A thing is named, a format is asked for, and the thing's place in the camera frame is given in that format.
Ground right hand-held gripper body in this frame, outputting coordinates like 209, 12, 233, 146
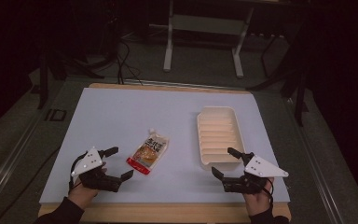
222, 151, 290, 195

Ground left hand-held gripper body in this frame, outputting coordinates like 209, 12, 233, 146
71, 147, 122, 193

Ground white ribbed plastic tray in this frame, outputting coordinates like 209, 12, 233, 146
196, 105, 247, 172

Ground orange and white food pouch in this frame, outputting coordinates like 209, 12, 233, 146
126, 128, 171, 176

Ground person's left hand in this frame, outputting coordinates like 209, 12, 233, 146
67, 167, 107, 210

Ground person's right hand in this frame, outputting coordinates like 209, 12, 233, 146
242, 177, 275, 217

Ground white table mat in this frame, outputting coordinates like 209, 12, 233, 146
39, 87, 291, 205

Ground black metal stand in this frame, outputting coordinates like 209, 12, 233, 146
279, 46, 310, 128

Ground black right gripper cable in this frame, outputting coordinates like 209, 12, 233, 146
261, 178, 275, 210

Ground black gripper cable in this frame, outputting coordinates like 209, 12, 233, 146
261, 178, 275, 210
68, 151, 89, 192

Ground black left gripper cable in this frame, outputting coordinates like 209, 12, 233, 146
68, 151, 89, 192

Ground grey metal floor rail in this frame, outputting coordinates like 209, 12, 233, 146
0, 105, 49, 216
283, 96, 346, 224

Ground black rectangular floor bracket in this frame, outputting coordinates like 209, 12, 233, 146
44, 107, 68, 122

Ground thin black floor cable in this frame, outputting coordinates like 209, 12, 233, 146
0, 147, 62, 224

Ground black floor cables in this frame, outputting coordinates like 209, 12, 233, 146
105, 18, 145, 86

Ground white metal table frame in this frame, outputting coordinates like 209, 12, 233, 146
162, 0, 256, 79

